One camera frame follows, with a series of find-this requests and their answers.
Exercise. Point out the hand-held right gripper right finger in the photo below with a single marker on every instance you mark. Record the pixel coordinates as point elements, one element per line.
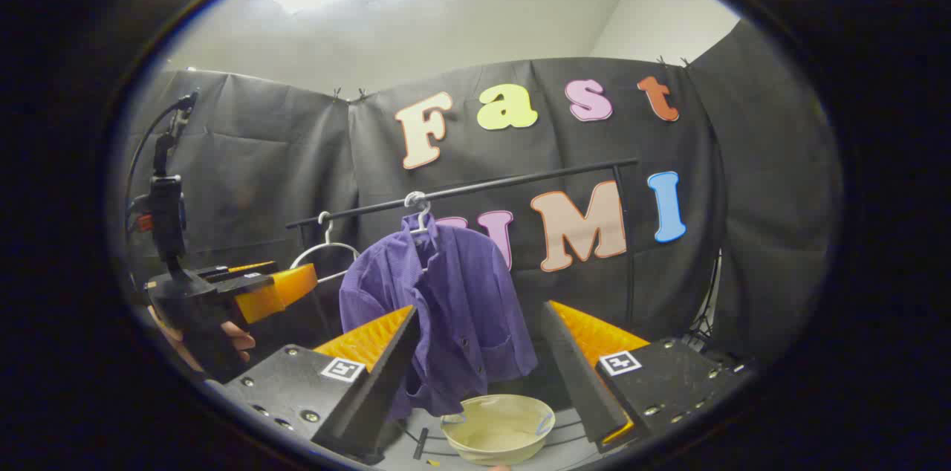
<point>576,374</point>

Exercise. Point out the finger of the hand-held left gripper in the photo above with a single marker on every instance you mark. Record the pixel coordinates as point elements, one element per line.
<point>282,293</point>
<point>252,268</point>

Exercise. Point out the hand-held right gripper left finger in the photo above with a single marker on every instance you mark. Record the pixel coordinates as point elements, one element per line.
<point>379,389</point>

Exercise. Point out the beige laundry hamper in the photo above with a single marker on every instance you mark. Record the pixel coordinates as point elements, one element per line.
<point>498,430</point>

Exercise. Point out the purple shirt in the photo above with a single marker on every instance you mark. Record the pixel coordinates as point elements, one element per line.
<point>461,293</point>

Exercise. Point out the white clothes hanger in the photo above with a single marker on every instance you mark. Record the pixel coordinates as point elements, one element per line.
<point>424,218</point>
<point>328,232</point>

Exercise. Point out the black clothes rack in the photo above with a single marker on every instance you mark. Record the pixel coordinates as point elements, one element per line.
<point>520,182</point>

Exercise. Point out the black backdrop cloth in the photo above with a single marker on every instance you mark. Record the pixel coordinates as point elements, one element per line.
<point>245,159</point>

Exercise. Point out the black backdrop stand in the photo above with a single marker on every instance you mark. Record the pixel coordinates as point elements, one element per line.
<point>706,322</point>

